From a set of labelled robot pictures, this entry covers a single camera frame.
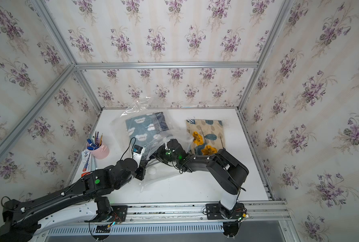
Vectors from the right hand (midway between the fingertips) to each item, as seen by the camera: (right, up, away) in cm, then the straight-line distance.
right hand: (151, 154), depth 82 cm
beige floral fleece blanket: (+33, +8, +18) cm, 39 cm away
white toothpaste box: (-38, -7, +4) cm, 39 cm away
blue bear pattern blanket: (-5, +12, +14) cm, 19 cm away
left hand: (+1, -3, -9) cm, 10 cm away
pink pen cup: (-32, +2, +4) cm, 32 cm away
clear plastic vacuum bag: (+2, -11, +4) cm, 12 cm away
